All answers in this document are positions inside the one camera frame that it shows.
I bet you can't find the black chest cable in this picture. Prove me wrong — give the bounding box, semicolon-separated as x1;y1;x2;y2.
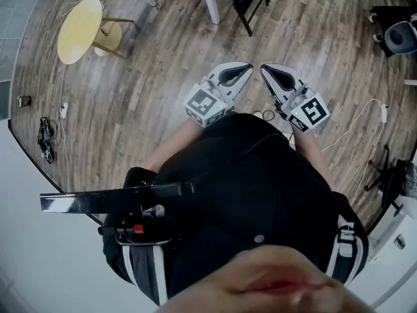
188;132;294;184

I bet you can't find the glass partition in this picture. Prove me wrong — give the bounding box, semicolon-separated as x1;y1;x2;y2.
0;0;50;120

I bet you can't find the black device with orange ring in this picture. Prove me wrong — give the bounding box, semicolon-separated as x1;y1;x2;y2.
97;213;179;248

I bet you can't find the black cable bundle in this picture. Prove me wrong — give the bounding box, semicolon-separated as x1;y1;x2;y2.
36;117;62;164

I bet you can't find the person's right forearm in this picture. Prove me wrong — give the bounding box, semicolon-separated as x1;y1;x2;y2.
293;127;334;192

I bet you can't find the yellow round side table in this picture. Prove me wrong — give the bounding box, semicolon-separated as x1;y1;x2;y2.
57;0;135;65

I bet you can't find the plastic-wrapped black office chair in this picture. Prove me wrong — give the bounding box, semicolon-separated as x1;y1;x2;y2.
364;144;417;218

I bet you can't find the person's face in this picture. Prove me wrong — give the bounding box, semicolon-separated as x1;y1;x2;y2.
156;245;375;313

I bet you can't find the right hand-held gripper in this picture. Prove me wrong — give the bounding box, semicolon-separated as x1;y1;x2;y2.
259;63;331;133

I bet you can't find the grey white shoulder strap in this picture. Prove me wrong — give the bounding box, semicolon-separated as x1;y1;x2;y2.
325;213;369;286

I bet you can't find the person's black shirt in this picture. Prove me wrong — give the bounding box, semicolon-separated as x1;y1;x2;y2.
102;112;371;306

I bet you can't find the black glossy mount bar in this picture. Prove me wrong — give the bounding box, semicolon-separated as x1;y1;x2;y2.
39;181;196;215

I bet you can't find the person's left forearm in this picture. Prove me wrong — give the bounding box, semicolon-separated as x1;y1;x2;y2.
143;118;200;172

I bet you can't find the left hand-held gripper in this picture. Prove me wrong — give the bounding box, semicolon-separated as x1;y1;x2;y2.
182;62;254;127

